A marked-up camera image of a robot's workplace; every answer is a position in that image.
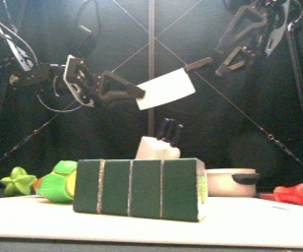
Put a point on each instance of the white toy knife block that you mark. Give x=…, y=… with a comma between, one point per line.
x=154, y=150

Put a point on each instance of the thin diagonal brace rod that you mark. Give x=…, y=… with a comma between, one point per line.
x=31, y=134
x=254, y=126

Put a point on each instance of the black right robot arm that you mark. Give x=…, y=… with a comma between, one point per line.
x=300, y=65

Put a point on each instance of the white cutting board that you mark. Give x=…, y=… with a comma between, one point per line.
x=245, y=226

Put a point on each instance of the red toy food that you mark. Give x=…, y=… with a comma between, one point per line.
x=299, y=195

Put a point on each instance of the green toy star fruit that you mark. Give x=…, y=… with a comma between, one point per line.
x=19, y=182

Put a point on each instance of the green toy avocado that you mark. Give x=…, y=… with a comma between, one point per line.
x=58, y=187

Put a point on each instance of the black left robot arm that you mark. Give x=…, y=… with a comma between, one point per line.
x=10, y=49

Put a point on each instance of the toy cleaver white blade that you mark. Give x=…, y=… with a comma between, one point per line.
x=165, y=88

